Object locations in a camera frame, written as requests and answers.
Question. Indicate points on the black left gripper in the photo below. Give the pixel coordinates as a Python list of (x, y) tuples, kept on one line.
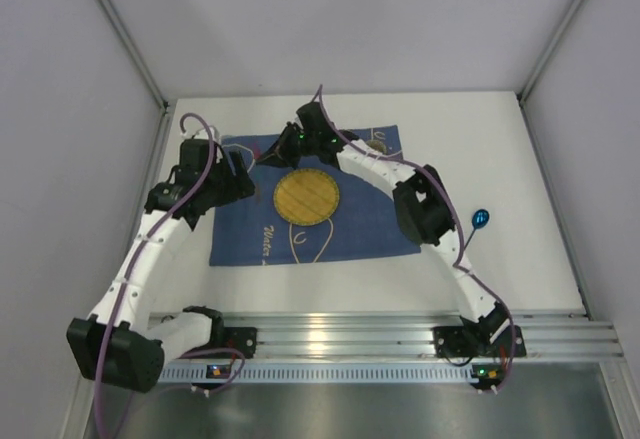
[(232, 174)]

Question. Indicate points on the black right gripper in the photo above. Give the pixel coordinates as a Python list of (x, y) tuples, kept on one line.
[(286, 142)]

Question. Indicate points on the round yellow woven plate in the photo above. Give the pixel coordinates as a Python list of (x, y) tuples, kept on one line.
[(306, 197)]

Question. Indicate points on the blue cloth placemat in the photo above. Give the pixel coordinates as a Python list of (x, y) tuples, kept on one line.
[(250, 232)]

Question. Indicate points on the small beige cup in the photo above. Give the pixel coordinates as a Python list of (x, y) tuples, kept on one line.
[(377, 145)]

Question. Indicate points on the blue metallic spoon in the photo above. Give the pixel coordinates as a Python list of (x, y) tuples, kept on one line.
[(479, 220)]

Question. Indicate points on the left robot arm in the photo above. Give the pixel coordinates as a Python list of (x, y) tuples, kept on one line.
[(115, 344)]

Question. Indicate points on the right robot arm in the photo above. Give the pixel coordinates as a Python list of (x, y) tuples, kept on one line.
[(424, 212)]

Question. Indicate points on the left aluminium frame post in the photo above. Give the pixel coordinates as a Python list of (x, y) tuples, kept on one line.
[(123, 34)]

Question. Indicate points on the aluminium frame post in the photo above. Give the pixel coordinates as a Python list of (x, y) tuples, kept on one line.
[(550, 48), (123, 34)]

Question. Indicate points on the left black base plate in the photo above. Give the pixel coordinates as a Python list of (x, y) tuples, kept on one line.
[(242, 339)]

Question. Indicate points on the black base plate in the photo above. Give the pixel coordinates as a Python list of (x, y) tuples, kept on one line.
[(454, 342), (242, 339)]

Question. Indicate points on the aluminium mounting rail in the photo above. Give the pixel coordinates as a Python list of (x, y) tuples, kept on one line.
[(402, 337)]

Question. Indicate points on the perforated cable duct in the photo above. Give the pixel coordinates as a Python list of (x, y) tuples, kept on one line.
[(328, 373)]

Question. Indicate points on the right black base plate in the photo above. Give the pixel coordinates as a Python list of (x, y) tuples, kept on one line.
[(454, 342)]

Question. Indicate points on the right aluminium frame post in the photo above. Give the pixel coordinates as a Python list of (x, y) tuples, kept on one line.
[(550, 48)]

